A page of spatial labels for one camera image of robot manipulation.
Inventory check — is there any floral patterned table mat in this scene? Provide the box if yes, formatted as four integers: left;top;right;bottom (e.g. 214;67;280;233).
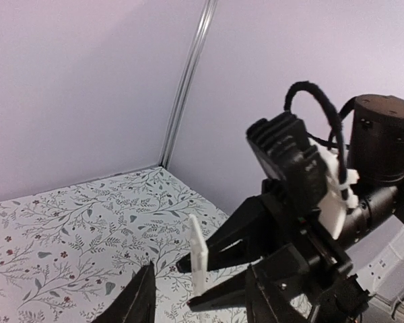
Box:
0;168;246;322

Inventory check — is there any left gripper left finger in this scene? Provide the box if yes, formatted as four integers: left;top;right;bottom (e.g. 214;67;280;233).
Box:
93;261;155;323

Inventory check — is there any white remote battery cover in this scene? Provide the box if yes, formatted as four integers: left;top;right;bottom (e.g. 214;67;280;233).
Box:
189;214;209;296

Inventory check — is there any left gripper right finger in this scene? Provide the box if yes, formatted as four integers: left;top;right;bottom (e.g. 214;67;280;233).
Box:
245;265;306;323

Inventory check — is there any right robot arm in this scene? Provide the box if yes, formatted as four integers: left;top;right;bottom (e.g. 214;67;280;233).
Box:
188;94;404;322

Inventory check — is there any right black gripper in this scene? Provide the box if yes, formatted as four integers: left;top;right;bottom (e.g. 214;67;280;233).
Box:
187;179;370;322

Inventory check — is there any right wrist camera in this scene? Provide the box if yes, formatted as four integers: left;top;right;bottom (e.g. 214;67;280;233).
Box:
246;112;360;240

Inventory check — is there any right aluminium frame post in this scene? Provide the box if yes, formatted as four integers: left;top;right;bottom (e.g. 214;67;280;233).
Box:
158;0;218;169

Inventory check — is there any right black camera cable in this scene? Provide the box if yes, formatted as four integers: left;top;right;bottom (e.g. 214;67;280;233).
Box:
284;80;354;209

